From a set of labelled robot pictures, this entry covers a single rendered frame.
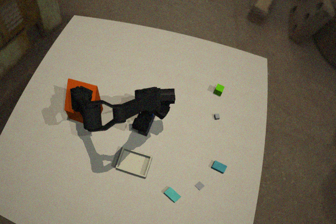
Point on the green cube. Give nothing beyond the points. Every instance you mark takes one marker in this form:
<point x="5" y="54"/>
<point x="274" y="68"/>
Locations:
<point x="219" y="89"/>

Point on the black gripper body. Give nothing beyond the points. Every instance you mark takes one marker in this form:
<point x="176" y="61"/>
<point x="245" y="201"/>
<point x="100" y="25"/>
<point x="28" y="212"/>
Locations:
<point x="141" y="123"/>

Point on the teal rectangular block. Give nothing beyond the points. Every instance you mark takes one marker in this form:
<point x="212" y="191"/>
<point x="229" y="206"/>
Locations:
<point x="219" y="167"/>
<point x="173" y="195"/>

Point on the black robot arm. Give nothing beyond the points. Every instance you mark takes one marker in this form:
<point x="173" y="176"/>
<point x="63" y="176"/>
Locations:
<point x="149" y="100"/>

